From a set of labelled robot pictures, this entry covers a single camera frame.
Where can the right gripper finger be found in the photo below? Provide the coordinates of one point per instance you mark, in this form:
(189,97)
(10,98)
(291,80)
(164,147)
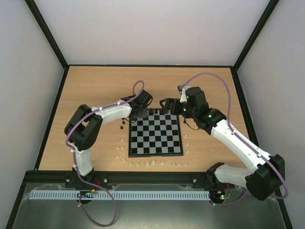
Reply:
(165,105)
(174,106)

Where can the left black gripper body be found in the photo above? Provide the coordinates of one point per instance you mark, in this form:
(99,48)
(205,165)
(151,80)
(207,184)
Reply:
(143,114)

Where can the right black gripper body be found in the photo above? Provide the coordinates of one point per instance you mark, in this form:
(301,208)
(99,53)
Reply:
(172,105)

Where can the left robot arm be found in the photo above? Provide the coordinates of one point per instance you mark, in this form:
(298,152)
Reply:
(84,126)

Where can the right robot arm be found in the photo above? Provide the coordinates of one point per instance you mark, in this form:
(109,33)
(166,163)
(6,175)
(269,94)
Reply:
(251,155)

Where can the black and white chessboard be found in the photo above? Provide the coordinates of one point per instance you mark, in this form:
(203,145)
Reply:
(155,135)

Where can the clear plastic sheet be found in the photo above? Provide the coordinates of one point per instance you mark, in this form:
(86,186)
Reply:
(245,213)

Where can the black cage frame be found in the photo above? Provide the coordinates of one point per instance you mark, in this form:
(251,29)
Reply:
(268,15)

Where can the black aluminium rail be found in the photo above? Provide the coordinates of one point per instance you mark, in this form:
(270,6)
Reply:
(152,177)

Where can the white slotted cable duct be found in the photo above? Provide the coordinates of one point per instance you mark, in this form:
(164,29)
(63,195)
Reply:
(119,195)

